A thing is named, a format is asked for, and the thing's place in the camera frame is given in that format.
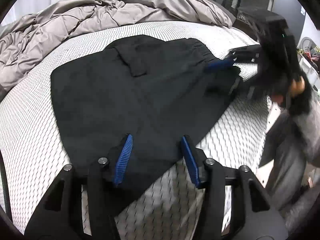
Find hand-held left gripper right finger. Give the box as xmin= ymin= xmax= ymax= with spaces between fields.
xmin=180 ymin=135 xmax=289 ymax=240

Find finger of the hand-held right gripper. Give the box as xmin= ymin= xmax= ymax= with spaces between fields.
xmin=209 ymin=66 xmax=250 ymax=98
xmin=204 ymin=44 xmax=262 ymax=73

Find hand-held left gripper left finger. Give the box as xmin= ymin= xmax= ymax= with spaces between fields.
xmin=24 ymin=133 xmax=134 ymax=240

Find black pants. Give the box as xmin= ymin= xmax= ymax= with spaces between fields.
xmin=51 ymin=34 xmax=242 ymax=217

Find person's right forearm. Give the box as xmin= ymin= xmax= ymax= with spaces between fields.
xmin=287 ymin=75 xmax=320 ymax=167

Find person's right hand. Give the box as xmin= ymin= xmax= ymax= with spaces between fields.
xmin=271 ymin=76 xmax=306 ymax=103

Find cluttered storage rack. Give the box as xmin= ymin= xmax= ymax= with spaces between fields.
xmin=296 ymin=36 xmax=320 ymax=90

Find dark grey panel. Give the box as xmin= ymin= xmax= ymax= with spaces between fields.
xmin=271 ymin=0 xmax=308 ymax=45

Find person's grey trousers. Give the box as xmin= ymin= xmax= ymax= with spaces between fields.
xmin=257 ymin=110 xmax=310 ymax=205

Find bed with honeycomb patterned sheet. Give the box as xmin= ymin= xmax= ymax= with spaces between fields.
xmin=0 ymin=17 xmax=275 ymax=238

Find grey quilted duvet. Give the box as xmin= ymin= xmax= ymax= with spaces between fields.
xmin=0 ymin=0 xmax=237 ymax=100

